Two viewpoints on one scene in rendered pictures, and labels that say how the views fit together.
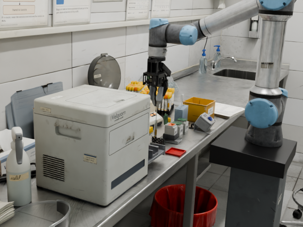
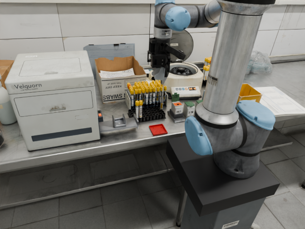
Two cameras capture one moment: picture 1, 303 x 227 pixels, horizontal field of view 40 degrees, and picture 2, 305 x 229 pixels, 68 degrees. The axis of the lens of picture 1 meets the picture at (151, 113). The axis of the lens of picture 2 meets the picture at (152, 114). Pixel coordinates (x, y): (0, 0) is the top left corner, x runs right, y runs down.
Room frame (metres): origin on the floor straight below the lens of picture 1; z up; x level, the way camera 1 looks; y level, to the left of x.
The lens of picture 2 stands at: (1.02, -0.65, 1.51)
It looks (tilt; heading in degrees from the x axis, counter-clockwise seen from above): 34 degrees down; 44
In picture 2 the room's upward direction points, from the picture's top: 3 degrees clockwise
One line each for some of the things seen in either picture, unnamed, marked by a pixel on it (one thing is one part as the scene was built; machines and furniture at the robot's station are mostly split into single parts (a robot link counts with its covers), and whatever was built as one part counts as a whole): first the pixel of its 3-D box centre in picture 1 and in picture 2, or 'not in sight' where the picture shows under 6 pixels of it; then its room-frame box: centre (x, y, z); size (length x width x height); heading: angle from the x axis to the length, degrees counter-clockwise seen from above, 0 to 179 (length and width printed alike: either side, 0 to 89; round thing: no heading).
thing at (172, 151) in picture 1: (175, 152); (158, 129); (1.63, -0.11, 0.88); 0.07 x 0.07 x 0.01; 64
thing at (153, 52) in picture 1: (158, 52); (163, 32); (1.71, -0.01, 1.28); 0.08 x 0.08 x 0.05
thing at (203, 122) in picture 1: (201, 121); not in sight; (1.95, -0.24, 0.92); 0.13 x 0.07 x 0.08; 64
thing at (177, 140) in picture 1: (170, 137); (176, 114); (1.77, -0.09, 0.89); 0.09 x 0.05 x 0.04; 66
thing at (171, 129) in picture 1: (170, 131); (176, 109); (1.77, -0.09, 0.92); 0.05 x 0.04 x 0.06; 66
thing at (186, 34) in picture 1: (183, 34); (179, 17); (1.69, -0.11, 1.35); 0.11 x 0.11 x 0.08; 64
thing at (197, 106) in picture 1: (198, 110); (241, 97); (2.13, -0.25, 0.93); 0.13 x 0.13 x 0.10; 62
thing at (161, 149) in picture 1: (145, 155); (114, 123); (1.47, 0.01, 0.92); 0.21 x 0.07 x 0.05; 154
